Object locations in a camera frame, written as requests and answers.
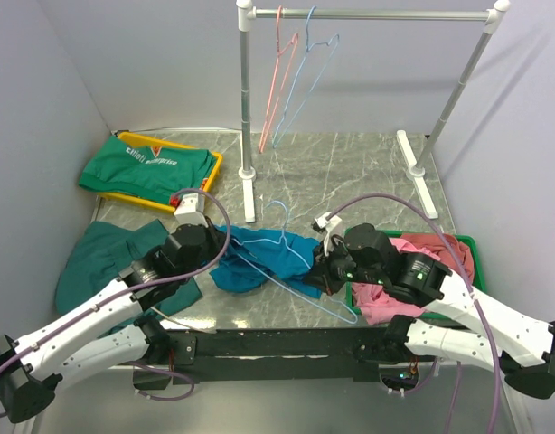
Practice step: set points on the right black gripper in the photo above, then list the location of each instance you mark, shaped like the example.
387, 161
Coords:
321, 277

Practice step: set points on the green plastic tray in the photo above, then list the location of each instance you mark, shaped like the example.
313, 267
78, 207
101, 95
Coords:
479, 282

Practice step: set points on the dark green cloth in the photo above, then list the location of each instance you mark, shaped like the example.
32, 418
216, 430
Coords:
101, 253

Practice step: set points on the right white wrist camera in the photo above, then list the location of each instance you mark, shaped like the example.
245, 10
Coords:
329, 226

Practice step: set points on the blue t shirt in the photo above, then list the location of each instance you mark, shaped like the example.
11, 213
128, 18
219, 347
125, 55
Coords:
234, 275

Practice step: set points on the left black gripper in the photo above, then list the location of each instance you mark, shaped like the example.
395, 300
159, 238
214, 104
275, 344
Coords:
216, 238

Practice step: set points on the salmon red t shirt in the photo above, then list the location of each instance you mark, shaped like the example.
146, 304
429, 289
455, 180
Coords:
431, 243

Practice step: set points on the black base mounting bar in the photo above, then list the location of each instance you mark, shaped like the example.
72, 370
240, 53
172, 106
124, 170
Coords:
280, 354

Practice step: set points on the pink t shirt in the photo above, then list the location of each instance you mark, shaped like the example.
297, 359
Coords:
376, 306

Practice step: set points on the green printed t shirt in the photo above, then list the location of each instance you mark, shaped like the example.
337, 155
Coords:
151, 173

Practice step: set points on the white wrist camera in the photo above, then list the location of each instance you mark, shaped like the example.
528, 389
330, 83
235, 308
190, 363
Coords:
329, 226
188, 209

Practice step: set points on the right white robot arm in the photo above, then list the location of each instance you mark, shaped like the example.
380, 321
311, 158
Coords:
492, 335

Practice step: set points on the pink wire hanger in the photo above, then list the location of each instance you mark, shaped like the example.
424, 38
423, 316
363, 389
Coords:
277, 84

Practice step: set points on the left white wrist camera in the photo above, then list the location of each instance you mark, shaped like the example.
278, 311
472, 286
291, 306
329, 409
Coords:
188, 209

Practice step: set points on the blue wire hanger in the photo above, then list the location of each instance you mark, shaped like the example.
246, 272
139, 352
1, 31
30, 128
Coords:
316, 57
281, 241

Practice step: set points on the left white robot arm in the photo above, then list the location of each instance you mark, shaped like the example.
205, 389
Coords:
110, 328

